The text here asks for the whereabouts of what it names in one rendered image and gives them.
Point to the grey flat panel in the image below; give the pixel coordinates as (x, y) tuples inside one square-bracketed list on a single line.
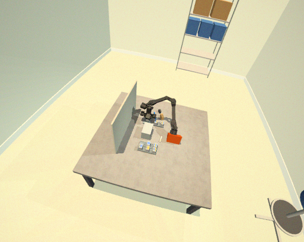
[(123, 117)]

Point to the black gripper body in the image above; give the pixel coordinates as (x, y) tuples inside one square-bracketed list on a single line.
[(142, 113)]

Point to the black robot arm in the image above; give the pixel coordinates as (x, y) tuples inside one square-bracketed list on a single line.
[(153, 102)]

